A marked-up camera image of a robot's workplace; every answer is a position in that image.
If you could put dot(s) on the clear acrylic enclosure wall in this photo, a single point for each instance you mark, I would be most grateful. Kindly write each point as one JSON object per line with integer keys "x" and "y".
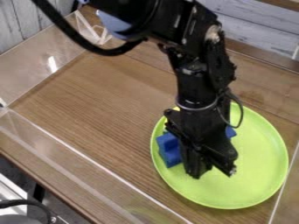
{"x": 75, "y": 130}

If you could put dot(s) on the blue T-shaped block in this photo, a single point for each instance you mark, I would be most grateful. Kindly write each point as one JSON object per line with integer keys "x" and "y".
{"x": 168, "y": 148}

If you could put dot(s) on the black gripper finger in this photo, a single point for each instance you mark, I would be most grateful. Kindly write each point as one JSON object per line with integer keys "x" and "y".
{"x": 195, "y": 162}
{"x": 223, "y": 162}

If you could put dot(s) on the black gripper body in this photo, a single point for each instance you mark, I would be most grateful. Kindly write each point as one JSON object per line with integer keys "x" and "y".
{"x": 196, "y": 126}

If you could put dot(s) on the green round plate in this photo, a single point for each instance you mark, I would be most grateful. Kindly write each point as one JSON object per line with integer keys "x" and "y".
{"x": 262, "y": 168}

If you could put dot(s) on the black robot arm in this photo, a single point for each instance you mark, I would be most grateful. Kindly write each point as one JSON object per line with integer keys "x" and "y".
{"x": 187, "y": 31}

